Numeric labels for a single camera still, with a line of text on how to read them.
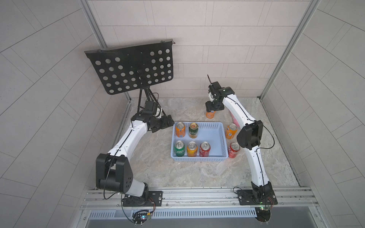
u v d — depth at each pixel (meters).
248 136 0.59
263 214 0.69
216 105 0.79
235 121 0.64
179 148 0.79
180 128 0.87
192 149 0.79
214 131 0.96
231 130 0.86
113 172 0.41
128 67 0.70
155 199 0.71
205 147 0.79
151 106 0.65
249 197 0.71
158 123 0.70
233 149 0.79
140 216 0.65
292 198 0.72
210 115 0.93
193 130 0.86
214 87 0.76
